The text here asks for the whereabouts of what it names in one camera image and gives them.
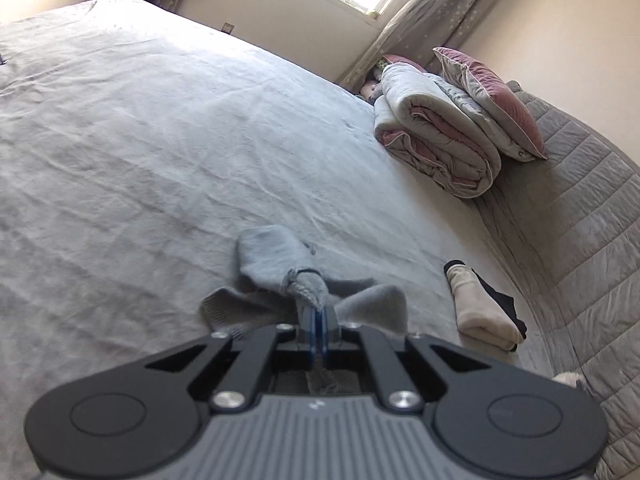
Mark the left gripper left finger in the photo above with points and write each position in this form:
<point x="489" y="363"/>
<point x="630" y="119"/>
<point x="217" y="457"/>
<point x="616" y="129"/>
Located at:
<point x="306" y="338"/>

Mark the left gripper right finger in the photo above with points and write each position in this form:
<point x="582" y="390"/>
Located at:
<point x="329" y="336"/>

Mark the grey knit sweater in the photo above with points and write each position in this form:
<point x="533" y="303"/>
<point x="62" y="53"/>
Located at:
<point x="279" y="276"/>

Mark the folded cream black socks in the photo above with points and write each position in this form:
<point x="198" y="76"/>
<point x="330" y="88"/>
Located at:
<point x="482" y="312"/>

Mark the folded grey pink duvet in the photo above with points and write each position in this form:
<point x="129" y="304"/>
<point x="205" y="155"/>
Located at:
<point x="418" y="123"/>

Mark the stuffed toy by bed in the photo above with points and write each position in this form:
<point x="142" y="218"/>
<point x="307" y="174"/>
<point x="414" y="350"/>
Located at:
<point x="371" y="88"/>

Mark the white fluffy item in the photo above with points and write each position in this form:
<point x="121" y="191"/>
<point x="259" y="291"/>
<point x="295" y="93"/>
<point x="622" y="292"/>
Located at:
<point x="570" y="379"/>

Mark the grey bed sheet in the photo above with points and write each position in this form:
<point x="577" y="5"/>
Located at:
<point x="137" y="145"/>

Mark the grey quilted headboard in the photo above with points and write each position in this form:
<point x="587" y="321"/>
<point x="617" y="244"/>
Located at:
<point x="568" y="227"/>

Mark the pink grey pillow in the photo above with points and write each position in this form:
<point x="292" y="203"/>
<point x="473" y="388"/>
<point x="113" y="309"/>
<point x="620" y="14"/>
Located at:
<point x="494" y="96"/>

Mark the grey patterned curtain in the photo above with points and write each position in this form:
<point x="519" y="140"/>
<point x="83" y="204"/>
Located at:
<point x="416" y="28"/>

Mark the wall socket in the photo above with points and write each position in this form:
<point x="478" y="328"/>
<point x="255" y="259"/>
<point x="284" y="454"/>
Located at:
<point x="228" y="27"/>

